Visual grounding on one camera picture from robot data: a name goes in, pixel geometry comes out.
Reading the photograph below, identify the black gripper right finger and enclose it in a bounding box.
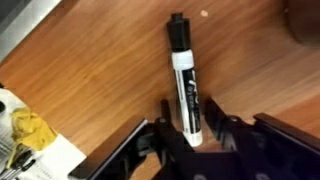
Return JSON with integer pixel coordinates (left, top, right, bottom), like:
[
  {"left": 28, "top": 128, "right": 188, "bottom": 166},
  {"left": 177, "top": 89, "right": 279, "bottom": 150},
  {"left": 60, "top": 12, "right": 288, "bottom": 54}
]
[{"left": 203, "top": 97, "right": 258, "bottom": 155}]

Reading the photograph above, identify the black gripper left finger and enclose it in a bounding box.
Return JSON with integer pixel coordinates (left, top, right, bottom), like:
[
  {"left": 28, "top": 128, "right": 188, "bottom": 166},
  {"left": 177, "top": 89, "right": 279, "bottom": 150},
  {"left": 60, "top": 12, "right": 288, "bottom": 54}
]
[{"left": 126, "top": 99, "right": 196, "bottom": 180}]

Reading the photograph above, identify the black white dry-erase marker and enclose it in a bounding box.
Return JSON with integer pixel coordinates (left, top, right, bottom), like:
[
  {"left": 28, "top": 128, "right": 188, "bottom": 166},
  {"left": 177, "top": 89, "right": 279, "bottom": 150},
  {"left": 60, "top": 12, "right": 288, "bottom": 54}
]
[{"left": 166, "top": 12, "right": 204, "bottom": 148}]

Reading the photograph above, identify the stainless steel pot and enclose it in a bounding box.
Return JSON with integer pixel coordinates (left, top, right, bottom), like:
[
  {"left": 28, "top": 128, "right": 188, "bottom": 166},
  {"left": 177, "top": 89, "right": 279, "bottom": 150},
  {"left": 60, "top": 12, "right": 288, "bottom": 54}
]
[{"left": 284, "top": 0, "right": 320, "bottom": 48}]

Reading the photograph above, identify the yellow and white cloth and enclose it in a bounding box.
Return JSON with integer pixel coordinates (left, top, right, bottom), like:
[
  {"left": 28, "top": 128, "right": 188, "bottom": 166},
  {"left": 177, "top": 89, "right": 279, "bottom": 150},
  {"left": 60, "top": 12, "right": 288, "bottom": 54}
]
[{"left": 0, "top": 88, "right": 88, "bottom": 180}]

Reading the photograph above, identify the yellow crumpled paper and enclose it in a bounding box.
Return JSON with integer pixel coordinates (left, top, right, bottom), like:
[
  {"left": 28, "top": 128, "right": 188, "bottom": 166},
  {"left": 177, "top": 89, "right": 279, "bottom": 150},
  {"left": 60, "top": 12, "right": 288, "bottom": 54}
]
[{"left": 9, "top": 106, "right": 58, "bottom": 152}]

